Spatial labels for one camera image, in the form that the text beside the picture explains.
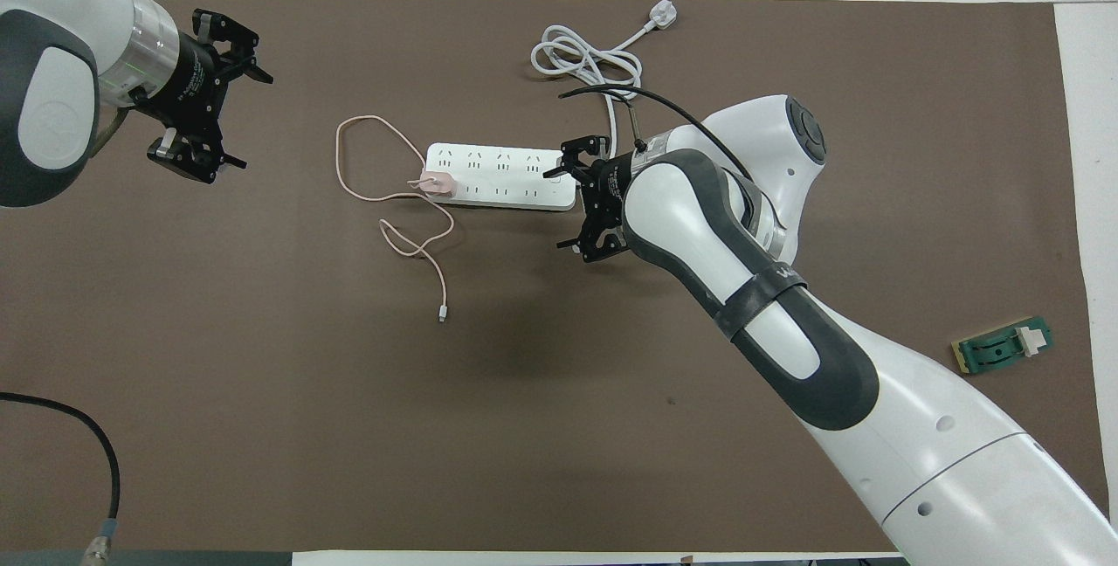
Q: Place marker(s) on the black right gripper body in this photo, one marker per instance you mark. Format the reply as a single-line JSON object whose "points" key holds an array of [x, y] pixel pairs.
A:
{"points": [[604, 195]]}

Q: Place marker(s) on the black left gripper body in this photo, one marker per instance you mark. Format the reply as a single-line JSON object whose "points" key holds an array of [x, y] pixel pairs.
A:
{"points": [[192, 86]]}

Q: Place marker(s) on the white power strip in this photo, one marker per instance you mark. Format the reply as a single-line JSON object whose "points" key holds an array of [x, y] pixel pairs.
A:
{"points": [[498, 177]]}

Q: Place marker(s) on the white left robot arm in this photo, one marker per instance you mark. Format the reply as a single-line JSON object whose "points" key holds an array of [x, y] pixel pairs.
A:
{"points": [[52, 68]]}

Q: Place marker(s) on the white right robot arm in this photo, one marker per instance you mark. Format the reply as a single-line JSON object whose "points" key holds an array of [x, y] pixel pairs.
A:
{"points": [[917, 426]]}

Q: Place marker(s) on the brown table mat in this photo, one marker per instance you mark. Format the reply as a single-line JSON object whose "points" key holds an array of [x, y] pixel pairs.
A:
{"points": [[262, 417]]}

